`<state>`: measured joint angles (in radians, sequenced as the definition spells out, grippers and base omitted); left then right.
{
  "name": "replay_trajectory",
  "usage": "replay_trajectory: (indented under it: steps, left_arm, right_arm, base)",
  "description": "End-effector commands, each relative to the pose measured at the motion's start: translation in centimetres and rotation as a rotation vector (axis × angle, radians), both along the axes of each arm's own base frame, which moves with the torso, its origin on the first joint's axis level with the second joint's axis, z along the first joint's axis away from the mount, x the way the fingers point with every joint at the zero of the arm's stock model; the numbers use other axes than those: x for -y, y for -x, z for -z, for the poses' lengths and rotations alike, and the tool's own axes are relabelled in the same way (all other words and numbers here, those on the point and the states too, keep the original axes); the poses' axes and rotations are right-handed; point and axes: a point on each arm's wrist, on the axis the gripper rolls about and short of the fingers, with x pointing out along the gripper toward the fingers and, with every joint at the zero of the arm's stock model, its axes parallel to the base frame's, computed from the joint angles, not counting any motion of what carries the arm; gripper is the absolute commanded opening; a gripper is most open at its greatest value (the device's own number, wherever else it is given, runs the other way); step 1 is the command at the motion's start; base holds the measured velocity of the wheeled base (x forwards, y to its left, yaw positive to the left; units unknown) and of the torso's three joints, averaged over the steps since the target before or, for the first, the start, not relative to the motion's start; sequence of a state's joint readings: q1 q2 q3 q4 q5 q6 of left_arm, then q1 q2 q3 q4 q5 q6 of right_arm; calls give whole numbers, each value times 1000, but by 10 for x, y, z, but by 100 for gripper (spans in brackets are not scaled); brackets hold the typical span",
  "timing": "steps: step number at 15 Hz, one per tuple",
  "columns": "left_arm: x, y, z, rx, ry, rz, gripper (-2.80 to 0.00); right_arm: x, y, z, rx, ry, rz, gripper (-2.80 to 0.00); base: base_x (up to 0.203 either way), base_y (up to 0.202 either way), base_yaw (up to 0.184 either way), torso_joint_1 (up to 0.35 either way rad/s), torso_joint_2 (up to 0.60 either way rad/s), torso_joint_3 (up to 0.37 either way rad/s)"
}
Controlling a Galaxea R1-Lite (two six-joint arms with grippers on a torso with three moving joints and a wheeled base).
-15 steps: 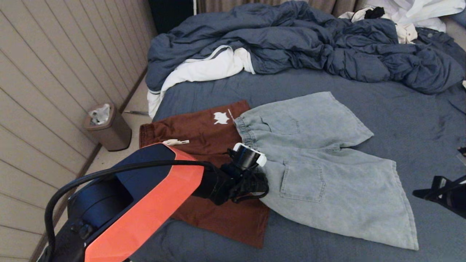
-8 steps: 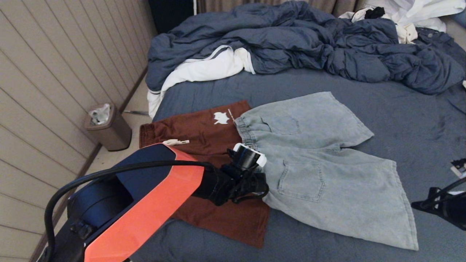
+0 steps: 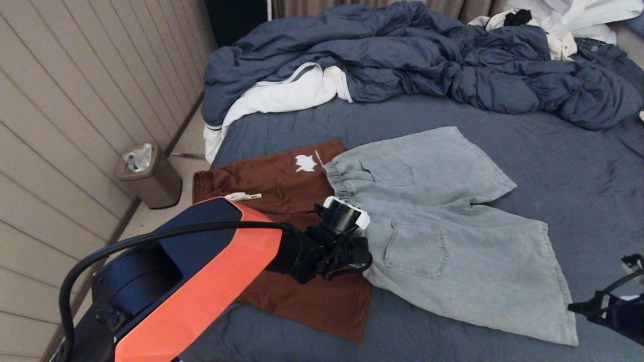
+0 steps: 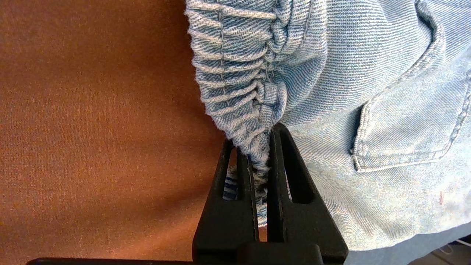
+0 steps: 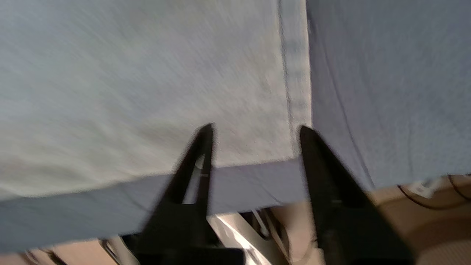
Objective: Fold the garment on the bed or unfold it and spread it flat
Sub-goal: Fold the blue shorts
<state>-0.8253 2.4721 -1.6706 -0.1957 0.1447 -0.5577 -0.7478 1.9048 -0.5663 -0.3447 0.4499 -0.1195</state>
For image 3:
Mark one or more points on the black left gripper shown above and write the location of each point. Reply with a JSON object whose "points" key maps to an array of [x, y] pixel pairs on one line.
{"points": [[342, 254]]}

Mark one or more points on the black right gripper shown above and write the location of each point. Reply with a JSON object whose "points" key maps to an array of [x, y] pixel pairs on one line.
{"points": [[629, 317]]}

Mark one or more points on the light blue denim shorts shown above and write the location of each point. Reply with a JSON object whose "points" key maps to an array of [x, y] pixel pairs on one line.
{"points": [[453, 226]]}

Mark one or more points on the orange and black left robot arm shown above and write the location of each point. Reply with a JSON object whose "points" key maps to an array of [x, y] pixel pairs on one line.
{"points": [[211, 281]]}

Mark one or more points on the bed with blue sheet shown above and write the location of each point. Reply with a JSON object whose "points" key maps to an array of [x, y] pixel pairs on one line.
{"points": [[578, 201]]}

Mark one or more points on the thin metal rod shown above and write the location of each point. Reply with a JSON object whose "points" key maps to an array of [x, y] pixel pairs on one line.
{"points": [[188, 156]]}

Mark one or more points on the brown trash bin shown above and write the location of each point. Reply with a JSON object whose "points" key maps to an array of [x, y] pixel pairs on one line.
{"points": [[158, 186]]}

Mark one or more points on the dark blue crumpled duvet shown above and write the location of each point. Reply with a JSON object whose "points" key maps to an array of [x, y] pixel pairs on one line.
{"points": [[402, 53]]}

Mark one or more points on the beige curtain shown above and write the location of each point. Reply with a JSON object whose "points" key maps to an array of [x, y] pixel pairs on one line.
{"points": [[302, 6]]}

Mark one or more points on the dark blue denim garment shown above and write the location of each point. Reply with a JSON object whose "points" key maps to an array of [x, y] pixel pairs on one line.
{"points": [[606, 53]]}

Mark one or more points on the dark cabinet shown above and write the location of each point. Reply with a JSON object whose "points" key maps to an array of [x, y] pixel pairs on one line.
{"points": [[234, 20]]}

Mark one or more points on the blue pillow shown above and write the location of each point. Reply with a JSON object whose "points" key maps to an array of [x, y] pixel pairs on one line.
{"points": [[636, 24]]}

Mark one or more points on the white crumpled clothing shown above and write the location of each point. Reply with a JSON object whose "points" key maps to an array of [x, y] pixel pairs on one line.
{"points": [[573, 15]]}

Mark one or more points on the small black garment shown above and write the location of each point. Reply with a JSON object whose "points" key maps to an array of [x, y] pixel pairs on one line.
{"points": [[517, 18]]}

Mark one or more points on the black and white left wrist camera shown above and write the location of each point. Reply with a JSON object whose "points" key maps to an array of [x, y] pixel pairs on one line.
{"points": [[342, 213]]}

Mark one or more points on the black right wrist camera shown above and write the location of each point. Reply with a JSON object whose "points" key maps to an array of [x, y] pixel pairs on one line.
{"points": [[635, 262]]}

